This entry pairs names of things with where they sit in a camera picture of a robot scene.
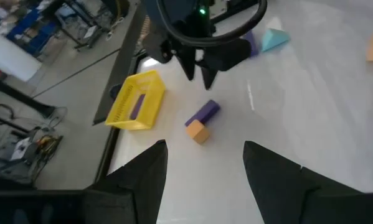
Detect black floor mat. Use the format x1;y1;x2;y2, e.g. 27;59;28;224
92;0;152;126

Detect flat purple foam block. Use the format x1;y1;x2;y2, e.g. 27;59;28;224
129;93;146;121

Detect black table frame rail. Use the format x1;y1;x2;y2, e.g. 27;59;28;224
92;51;146;190

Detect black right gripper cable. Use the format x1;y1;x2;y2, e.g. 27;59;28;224
156;0;268;47

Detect floor cables and electronics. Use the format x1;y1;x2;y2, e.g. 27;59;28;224
0;102;65;187

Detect black floor post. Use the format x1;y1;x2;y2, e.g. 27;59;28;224
0;77;57;119

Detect dark blue round object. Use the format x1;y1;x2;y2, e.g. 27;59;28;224
109;83;124;100

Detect white round pillar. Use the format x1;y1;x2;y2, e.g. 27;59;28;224
0;26;42;82

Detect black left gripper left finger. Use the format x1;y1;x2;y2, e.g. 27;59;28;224
82;139;169;224

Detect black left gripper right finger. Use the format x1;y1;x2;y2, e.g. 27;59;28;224
243;141;364;224

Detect orange foam cube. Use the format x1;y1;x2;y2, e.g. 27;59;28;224
186;119;211;145

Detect blue storage bins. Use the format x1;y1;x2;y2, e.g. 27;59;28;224
0;9;58;58

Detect black office desk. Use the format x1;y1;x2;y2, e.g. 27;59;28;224
54;0;112;50

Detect teal foam triangle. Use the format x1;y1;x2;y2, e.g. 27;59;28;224
261;27;291;53

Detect yellow plastic basket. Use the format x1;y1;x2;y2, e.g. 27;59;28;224
104;70;167;131

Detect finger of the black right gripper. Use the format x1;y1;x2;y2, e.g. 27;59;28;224
201;62;220;91
176;45;197;82

